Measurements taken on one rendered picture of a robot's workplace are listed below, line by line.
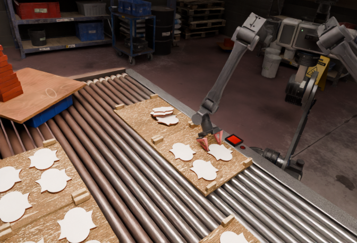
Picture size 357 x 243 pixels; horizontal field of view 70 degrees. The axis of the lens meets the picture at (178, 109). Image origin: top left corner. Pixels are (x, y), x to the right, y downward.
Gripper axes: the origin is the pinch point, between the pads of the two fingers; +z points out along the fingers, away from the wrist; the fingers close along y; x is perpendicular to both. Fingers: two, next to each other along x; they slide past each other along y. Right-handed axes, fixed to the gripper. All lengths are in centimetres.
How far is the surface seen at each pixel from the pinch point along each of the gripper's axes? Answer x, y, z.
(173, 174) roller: 0.0, -28.0, 3.8
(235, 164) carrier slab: -11.5, 0.5, 9.9
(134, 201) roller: -3, -51, 5
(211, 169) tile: -9.7, -13.4, 7.1
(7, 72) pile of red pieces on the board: 54, -76, -71
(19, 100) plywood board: 59, -74, -56
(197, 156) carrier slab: 0.0, -11.9, 1.1
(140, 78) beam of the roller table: 80, 13, -55
